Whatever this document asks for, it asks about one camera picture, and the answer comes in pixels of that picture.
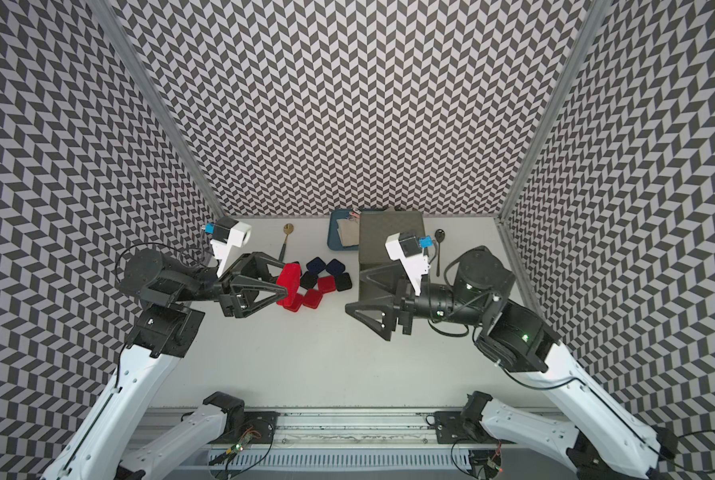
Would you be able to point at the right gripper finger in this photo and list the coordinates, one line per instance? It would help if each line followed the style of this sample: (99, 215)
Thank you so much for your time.
(380, 279)
(376, 314)

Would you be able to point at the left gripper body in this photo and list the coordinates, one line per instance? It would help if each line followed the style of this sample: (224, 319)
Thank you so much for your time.
(225, 299)

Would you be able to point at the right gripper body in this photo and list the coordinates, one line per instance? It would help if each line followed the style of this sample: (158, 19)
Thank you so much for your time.
(405, 306)

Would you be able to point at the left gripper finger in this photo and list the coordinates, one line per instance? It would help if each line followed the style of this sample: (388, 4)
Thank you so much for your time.
(251, 300)
(256, 265)

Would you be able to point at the three-drawer storage cabinet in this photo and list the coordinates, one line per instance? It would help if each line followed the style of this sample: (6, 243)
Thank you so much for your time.
(375, 228)

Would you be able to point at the red brooch box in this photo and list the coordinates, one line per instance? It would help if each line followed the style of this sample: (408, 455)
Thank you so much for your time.
(327, 284)
(312, 299)
(295, 303)
(290, 280)

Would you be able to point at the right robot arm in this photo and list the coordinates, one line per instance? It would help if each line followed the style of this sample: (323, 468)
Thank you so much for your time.
(597, 439)

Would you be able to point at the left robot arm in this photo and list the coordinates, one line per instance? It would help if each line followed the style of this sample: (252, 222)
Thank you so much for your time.
(161, 337)

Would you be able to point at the black brooch box right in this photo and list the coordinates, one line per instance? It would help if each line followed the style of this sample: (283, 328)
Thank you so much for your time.
(343, 282)

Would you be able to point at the black brooch box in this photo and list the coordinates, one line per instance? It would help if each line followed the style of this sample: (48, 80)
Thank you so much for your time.
(343, 282)
(309, 280)

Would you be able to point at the navy brooch box right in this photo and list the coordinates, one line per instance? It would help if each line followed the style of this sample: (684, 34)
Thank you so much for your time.
(336, 268)

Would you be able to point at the navy brooch box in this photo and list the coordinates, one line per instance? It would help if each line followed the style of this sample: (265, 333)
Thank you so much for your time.
(316, 266)
(336, 268)

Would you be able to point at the black brooch box left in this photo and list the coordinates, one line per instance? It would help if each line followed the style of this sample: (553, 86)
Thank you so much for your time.
(309, 280)

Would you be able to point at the navy brooch box middle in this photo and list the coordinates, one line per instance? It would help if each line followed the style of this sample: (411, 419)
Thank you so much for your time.
(316, 266)

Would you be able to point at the beige folded napkin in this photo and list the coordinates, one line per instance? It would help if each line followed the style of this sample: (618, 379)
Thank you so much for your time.
(348, 231)

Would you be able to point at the blue tray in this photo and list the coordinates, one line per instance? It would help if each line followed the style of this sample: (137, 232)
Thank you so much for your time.
(333, 240)

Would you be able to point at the black spoon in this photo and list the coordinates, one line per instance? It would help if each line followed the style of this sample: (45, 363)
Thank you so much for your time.
(439, 239)

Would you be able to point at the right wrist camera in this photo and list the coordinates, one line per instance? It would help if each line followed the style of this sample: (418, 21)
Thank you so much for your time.
(409, 249)

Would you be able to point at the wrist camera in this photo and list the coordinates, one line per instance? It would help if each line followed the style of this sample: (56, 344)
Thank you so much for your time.
(409, 249)
(226, 234)

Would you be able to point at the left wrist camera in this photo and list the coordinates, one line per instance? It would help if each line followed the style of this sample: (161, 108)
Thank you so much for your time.
(226, 234)

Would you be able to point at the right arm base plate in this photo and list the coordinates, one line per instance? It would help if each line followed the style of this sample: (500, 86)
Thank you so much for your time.
(450, 428)

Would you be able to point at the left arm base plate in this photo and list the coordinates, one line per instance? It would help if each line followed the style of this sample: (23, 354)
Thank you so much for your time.
(261, 424)

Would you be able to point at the aluminium front rail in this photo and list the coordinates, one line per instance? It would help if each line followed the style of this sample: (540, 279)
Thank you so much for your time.
(334, 427)

